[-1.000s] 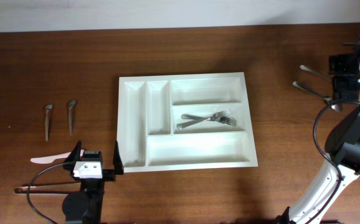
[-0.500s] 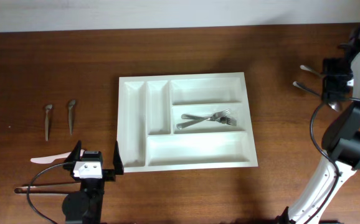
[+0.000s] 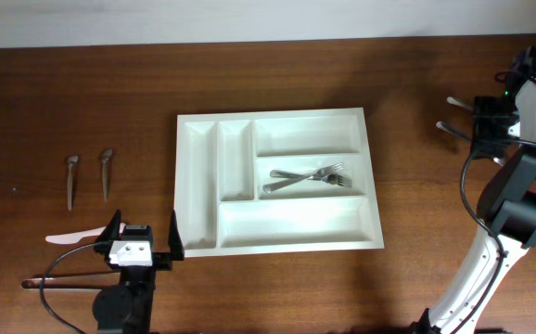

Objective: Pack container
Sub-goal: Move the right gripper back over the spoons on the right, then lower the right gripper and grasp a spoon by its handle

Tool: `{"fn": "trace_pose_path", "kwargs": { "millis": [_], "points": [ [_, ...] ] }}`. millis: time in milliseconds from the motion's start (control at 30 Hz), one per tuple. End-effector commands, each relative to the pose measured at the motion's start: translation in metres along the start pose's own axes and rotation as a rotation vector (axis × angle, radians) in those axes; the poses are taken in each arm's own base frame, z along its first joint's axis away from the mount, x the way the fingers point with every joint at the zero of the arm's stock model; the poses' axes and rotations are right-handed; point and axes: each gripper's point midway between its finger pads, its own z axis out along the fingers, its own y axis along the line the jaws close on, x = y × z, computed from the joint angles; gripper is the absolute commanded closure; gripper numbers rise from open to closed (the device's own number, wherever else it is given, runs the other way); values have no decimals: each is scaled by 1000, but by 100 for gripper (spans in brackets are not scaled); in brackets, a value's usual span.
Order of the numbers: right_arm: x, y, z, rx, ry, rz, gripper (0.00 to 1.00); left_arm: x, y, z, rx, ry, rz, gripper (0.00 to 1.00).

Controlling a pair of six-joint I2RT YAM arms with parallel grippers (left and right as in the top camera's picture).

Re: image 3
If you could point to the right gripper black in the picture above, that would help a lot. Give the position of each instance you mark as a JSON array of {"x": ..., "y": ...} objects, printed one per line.
[{"x": 481, "y": 134}]

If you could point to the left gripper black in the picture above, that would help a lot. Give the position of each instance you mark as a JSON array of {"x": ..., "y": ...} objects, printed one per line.
[{"x": 163, "y": 260}]

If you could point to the metal tablespoon silver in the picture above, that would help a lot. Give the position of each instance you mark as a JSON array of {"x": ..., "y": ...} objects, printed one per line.
[{"x": 458, "y": 103}]

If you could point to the metal tablespoon dark handle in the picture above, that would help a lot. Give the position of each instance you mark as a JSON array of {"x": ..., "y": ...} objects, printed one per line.
[{"x": 452, "y": 131}]

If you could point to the metal fork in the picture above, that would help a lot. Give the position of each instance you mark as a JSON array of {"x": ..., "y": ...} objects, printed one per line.
[
  {"x": 269, "y": 188},
  {"x": 333, "y": 179}
]

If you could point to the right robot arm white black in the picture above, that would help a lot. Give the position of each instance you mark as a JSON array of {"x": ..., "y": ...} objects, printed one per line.
[{"x": 505, "y": 213}]

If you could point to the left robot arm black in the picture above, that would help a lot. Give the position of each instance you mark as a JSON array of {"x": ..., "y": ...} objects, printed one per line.
[{"x": 126, "y": 307}]

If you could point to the metal tongs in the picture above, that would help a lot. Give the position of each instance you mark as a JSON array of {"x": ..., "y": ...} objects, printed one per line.
[{"x": 82, "y": 281}]

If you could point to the pink plastic knife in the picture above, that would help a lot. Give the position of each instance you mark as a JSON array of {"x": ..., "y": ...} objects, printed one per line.
[{"x": 75, "y": 237}]

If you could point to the small metal teaspoon right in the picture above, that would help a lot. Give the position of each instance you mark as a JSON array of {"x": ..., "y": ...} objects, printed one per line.
[{"x": 105, "y": 158}]

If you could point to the small metal teaspoon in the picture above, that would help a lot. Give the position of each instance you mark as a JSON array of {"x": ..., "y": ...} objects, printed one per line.
[
  {"x": 71, "y": 162},
  {"x": 105, "y": 158}
]

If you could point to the small metal teaspoon left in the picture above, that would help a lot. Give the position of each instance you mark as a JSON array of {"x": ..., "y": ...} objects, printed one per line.
[{"x": 71, "y": 162}]

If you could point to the white plastic cutlery tray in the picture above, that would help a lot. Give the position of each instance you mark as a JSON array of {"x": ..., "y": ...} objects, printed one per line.
[{"x": 224, "y": 159}]

